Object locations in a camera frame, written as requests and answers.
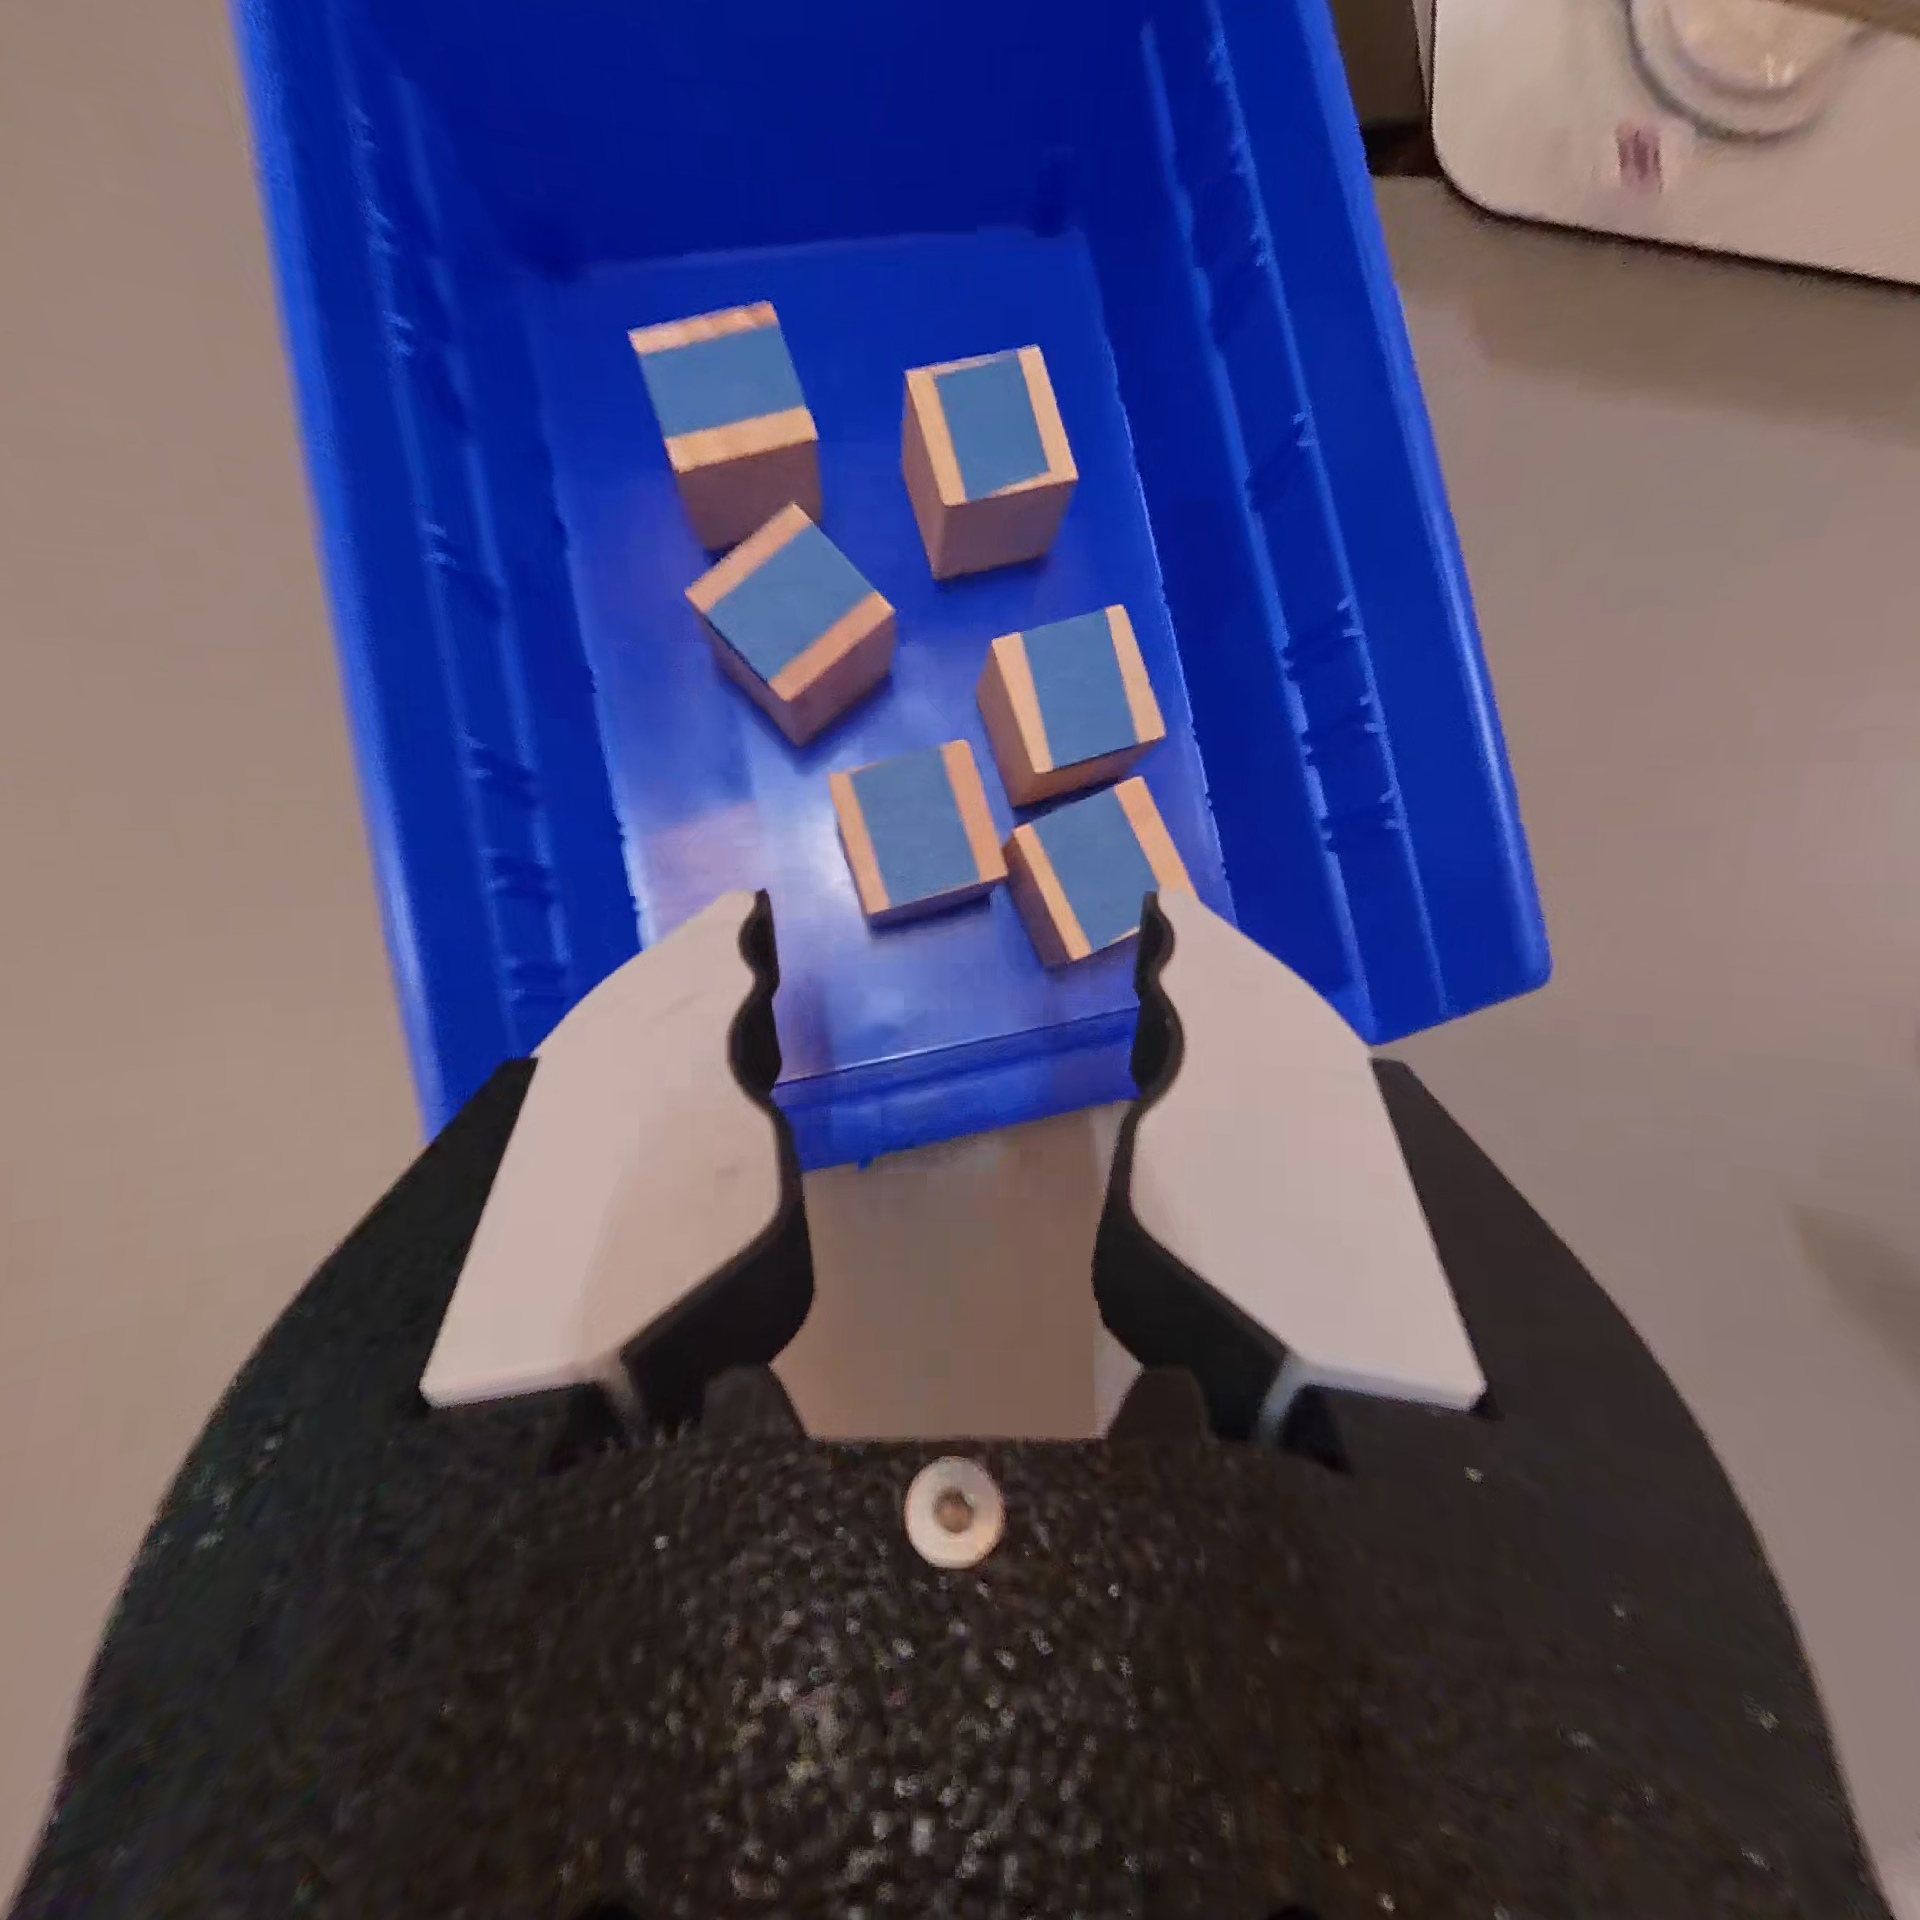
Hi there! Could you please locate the group of wooden cubes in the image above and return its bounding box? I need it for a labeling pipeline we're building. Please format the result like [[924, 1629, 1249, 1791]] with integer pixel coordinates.
[[626, 300, 1202, 969]]

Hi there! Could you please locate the blue plastic bin white tag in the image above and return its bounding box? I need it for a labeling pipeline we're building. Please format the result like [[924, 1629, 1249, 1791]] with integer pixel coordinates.
[[224, 0, 1554, 1173]]

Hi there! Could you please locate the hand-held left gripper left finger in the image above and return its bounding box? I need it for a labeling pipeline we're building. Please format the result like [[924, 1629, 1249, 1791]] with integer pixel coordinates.
[[420, 886, 818, 1425]]

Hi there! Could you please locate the instruction sheet on wooden stand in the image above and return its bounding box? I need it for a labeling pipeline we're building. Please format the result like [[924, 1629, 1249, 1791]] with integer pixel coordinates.
[[1417, 0, 1920, 287]]

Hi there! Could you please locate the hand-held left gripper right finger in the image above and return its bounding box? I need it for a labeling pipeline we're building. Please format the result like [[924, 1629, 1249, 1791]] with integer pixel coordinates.
[[1094, 886, 1490, 1441]]

